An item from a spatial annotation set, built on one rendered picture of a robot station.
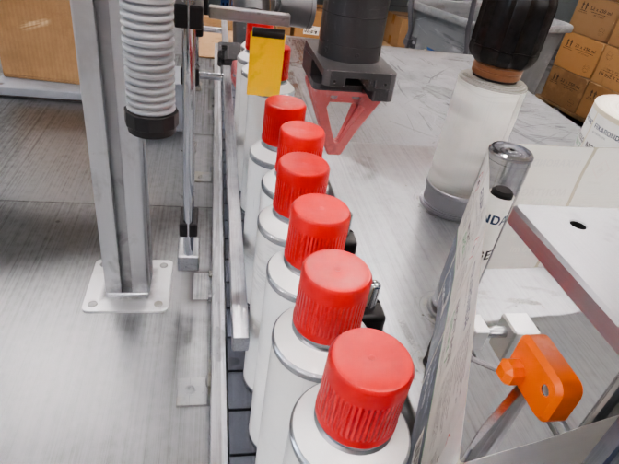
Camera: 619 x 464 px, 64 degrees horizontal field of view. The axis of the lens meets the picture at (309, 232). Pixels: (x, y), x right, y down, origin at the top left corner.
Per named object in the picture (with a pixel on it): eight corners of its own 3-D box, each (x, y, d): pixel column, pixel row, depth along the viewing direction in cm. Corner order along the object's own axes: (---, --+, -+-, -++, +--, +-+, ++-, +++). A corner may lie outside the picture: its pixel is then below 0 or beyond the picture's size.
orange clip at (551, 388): (566, 426, 19) (591, 389, 18) (519, 429, 18) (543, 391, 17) (526, 365, 21) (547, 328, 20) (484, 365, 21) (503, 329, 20)
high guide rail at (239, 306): (247, 351, 36) (249, 337, 35) (230, 352, 35) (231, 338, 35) (225, 13, 122) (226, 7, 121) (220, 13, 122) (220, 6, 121)
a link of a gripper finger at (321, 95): (354, 135, 56) (368, 50, 51) (370, 165, 50) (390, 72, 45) (294, 133, 54) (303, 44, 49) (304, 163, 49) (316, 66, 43)
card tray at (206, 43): (284, 65, 133) (286, 50, 131) (184, 55, 128) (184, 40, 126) (274, 36, 158) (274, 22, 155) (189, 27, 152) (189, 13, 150)
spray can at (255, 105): (283, 219, 63) (304, 54, 51) (241, 220, 61) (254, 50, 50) (276, 198, 67) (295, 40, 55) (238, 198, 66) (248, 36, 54)
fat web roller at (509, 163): (476, 325, 51) (550, 163, 41) (435, 326, 51) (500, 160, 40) (459, 295, 55) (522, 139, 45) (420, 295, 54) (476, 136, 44)
